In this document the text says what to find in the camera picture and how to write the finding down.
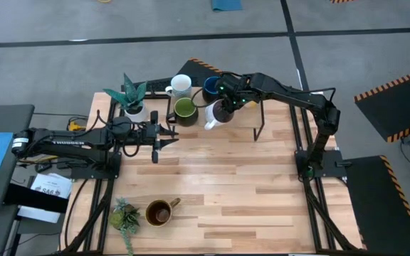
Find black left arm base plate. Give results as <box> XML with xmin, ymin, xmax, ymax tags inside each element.
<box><xmin>70</xmin><ymin>152</ymin><xmax>122</xmax><ymax>181</ymax></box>

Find printed paper sheet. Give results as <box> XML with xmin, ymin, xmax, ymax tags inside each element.
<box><xmin>30</xmin><ymin>172</ymin><xmax>73</xmax><ymax>199</ymax></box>

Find white mug pink inside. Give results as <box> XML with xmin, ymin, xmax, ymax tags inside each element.
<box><xmin>204</xmin><ymin>99</ymin><xmax>235</xmax><ymax>131</ymax></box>

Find grey desk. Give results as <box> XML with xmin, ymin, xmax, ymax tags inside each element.
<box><xmin>0</xmin><ymin>104</ymin><xmax>36</xmax><ymax>211</ymax></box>

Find plain white paper sheet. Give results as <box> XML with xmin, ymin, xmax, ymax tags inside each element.
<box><xmin>16</xmin><ymin>205</ymin><xmax>62</xmax><ymax>224</ymax></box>

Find black mat hazard striped edge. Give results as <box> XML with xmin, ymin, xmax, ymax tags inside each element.
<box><xmin>178</xmin><ymin>57</ymin><xmax>244</xmax><ymax>92</ymax></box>
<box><xmin>345</xmin><ymin>155</ymin><xmax>410</xmax><ymax>256</ymax></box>
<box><xmin>353</xmin><ymin>65</ymin><xmax>410</xmax><ymax>144</ymax></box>

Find olive teal glazed mug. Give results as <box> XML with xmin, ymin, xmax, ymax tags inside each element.
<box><xmin>144</xmin><ymin>197</ymin><xmax>182</xmax><ymax>228</ymax></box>

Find snake plant in white pot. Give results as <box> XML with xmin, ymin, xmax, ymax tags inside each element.
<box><xmin>102</xmin><ymin>73</ymin><xmax>149</xmax><ymax>124</ymax></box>

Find white lattice patterned mug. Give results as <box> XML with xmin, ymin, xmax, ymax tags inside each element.
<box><xmin>164</xmin><ymin>73</ymin><xmax>193</xmax><ymax>100</ymax></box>

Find dark blue mug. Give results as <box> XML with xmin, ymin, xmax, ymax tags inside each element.
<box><xmin>201</xmin><ymin>76</ymin><xmax>224</xmax><ymax>105</ymax></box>

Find black aluminium table frame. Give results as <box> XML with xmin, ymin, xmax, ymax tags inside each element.
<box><xmin>61</xmin><ymin>90</ymin><xmax>364</xmax><ymax>256</ymax></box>

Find yellow plug connector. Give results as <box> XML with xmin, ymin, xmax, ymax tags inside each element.
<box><xmin>68</xmin><ymin>120</ymin><xmax>85</xmax><ymax>134</ymax></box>

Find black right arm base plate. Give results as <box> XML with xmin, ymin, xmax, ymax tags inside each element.
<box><xmin>295</xmin><ymin>149</ymin><xmax>352</xmax><ymax>178</ymax></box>

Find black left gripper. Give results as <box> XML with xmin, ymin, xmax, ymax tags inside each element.
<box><xmin>130</xmin><ymin>110</ymin><xmax>179</xmax><ymax>165</ymax></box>

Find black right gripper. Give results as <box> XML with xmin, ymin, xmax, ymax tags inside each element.
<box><xmin>218</xmin><ymin>74</ymin><xmax>251</xmax><ymax>120</ymax></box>

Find blue floor mat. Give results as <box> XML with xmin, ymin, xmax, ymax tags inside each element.
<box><xmin>211</xmin><ymin>0</ymin><xmax>243</xmax><ymax>12</ymax></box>

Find small succulent plant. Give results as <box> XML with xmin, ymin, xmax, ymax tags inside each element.
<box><xmin>107</xmin><ymin>197</ymin><xmax>142</xmax><ymax>256</ymax></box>

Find dark green mug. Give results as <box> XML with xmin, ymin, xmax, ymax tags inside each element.
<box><xmin>167</xmin><ymin>97</ymin><xmax>199</xmax><ymax>127</ymax></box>

